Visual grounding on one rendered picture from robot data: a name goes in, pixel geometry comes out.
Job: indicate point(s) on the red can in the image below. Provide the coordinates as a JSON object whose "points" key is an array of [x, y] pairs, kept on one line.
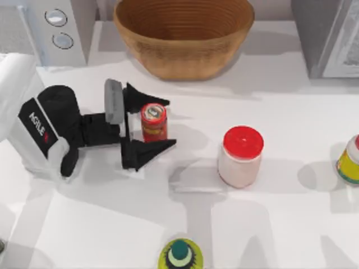
{"points": [[153, 126]]}

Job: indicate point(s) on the pale grey rounded box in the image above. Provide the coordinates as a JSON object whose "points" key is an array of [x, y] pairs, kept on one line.
{"points": [[113, 102]]}

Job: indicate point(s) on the brown woven basket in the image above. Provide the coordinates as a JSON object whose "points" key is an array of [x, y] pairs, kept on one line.
{"points": [[182, 50]]}

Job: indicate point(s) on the pale microwave oven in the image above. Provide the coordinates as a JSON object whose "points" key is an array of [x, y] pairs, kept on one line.
{"points": [[73, 30]]}

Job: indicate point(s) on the round microwave knob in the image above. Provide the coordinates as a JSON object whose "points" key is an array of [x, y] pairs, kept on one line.
{"points": [[56, 17], [63, 41]]}

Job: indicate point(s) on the red-lidded white jar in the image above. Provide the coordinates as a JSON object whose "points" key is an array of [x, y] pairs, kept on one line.
{"points": [[241, 157]]}

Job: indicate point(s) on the grey cabinet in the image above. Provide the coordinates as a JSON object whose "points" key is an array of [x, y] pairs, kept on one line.
{"points": [[314, 36]]}

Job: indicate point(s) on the yellow bottle with white cap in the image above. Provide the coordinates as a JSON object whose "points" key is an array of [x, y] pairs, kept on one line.
{"points": [[350, 165]]}

